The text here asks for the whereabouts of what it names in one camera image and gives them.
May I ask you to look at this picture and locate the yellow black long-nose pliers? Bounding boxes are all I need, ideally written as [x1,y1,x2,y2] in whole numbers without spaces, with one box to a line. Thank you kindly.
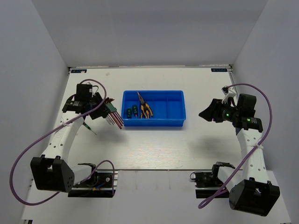
[137,92,154,118]

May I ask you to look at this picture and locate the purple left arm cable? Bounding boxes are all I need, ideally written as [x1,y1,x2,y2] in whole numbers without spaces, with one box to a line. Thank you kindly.
[9,79,116,206]

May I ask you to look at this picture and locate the blue label sticker right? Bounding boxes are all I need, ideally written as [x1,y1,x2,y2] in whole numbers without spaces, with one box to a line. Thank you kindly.
[211,68,228,72]

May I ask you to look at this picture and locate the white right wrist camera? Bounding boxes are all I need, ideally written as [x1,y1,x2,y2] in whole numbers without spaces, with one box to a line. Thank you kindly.
[222,86,237,104]

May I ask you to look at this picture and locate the blue label sticker left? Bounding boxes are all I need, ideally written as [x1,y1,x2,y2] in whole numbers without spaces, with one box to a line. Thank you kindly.
[71,69,87,74]

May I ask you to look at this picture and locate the thin green precision screwdriver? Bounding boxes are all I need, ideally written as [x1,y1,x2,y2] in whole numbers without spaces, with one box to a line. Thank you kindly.
[83,122,97,135]

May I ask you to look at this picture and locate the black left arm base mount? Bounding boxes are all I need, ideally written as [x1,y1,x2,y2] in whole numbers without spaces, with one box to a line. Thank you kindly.
[68,170,118,198]

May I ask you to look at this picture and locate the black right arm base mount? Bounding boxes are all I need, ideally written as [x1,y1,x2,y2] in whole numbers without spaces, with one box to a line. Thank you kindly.
[190,171,223,199]

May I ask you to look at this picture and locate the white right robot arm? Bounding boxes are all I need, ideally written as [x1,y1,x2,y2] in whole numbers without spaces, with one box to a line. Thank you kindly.
[195,94,280,217]

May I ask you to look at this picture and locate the blue plastic divided bin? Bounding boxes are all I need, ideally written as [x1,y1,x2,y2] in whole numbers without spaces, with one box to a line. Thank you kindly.
[121,90,186,127]

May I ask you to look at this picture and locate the green hex key set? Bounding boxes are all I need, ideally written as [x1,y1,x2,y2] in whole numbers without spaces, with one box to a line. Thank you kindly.
[101,98,124,129]

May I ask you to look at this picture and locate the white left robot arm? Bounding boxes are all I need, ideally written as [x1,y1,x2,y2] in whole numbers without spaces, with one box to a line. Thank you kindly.
[30,84,102,193]

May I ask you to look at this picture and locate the yellow black short pliers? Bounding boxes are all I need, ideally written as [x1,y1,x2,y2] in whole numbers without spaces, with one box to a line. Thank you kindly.
[140,112,150,119]

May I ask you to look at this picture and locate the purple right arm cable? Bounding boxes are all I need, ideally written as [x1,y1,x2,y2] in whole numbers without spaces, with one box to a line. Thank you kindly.
[198,83,273,209]

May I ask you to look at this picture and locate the blue label sticker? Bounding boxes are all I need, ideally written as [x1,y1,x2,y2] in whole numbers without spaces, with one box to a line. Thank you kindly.
[211,68,228,72]
[71,69,87,74]

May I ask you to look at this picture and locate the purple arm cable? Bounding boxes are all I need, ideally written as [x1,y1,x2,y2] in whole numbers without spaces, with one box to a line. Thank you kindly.
[9,79,116,206]
[198,83,273,209]

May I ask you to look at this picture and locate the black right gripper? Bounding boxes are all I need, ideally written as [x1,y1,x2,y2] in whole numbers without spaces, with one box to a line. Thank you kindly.
[199,98,240,123]

